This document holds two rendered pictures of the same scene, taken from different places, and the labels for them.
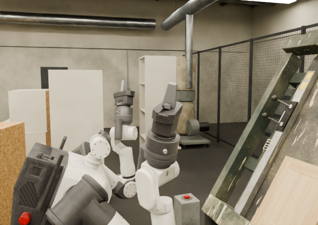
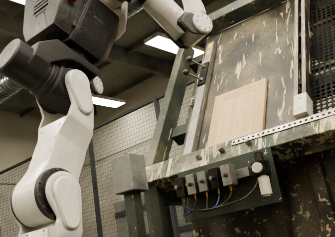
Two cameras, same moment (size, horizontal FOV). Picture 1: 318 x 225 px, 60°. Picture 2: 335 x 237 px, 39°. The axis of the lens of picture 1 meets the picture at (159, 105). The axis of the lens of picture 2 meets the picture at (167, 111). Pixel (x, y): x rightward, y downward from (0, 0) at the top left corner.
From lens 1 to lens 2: 1.63 m
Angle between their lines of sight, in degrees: 42
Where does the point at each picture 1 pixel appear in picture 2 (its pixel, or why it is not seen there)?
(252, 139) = (173, 111)
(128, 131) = not seen: hidden behind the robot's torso
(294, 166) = (227, 96)
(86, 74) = not seen: outside the picture
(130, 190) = (98, 84)
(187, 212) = (134, 164)
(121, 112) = not seen: hidden behind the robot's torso
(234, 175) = (165, 144)
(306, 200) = (249, 106)
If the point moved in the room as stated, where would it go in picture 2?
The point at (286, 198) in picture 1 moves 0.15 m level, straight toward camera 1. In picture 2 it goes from (231, 116) to (238, 107)
